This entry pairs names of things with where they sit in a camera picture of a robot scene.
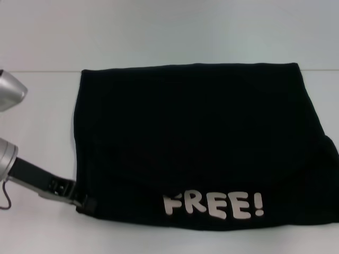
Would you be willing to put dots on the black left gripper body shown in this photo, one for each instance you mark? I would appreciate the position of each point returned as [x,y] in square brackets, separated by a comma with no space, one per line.
[39,177]

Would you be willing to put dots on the black shirt with white print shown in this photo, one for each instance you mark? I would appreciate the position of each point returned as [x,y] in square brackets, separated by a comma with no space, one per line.
[198,132]

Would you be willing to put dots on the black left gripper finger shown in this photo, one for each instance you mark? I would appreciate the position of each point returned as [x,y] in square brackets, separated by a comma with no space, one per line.
[88,203]
[75,202]

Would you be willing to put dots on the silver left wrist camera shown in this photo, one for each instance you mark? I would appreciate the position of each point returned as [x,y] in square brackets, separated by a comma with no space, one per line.
[10,91]

